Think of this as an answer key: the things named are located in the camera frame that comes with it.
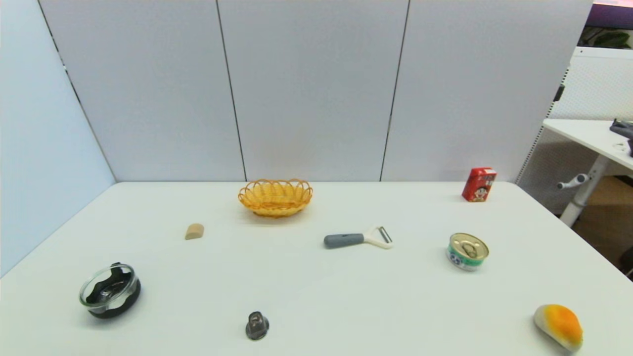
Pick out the grey handled white peeler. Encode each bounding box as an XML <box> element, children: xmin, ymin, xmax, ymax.
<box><xmin>324</xmin><ymin>226</ymin><xmax>394</xmax><ymax>250</ymax></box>

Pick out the yellow wicker basket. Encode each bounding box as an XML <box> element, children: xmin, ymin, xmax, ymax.
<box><xmin>238</xmin><ymin>178</ymin><xmax>314</xmax><ymax>218</ymax></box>

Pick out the red drink carton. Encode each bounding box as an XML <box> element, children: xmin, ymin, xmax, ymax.
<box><xmin>461</xmin><ymin>167</ymin><xmax>498</xmax><ymax>203</ymax></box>

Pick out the green label tin can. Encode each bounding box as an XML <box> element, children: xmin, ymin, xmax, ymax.
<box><xmin>446</xmin><ymin>232</ymin><xmax>490</xmax><ymax>272</ymax></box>

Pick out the glass bowl with black base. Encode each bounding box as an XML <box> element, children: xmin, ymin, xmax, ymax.
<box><xmin>79</xmin><ymin>262</ymin><xmax>141</xmax><ymax>319</ymax></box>

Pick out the white background desk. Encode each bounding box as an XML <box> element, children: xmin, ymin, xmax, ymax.
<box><xmin>543</xmin><ymin>119</ymin><xmax>633</xmax><ymax>228</ymax></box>

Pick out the orange yellow bread bun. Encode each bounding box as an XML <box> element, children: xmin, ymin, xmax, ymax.
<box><xmin>534</xmin><ymin>304</ymin><xmax>584</xmax><ymax>353</ymax></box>

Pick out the white perforated partition panel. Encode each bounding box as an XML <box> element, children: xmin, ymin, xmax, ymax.
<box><xmin>514</xmin><ymin>46</ymin><xmax>633</xmax><ymax>214</ymax></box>

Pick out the dark grey object on desk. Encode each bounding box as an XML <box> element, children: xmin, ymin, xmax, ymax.
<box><xmin>609</xmin><ymin>119</ymin><xmax>633</xmax><ymax>140</ymax></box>

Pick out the green background plant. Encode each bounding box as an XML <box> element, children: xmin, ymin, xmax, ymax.
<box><xmin>581</xmin><ymin>27</ymin><xmax>633</xmax><ymax>49</ymax></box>

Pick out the grey desk crank handle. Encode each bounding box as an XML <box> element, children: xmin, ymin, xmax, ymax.
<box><xmin>557</xmin><ymin>173</ymin><xmax>590</xmax><ymax>190</ymax></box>

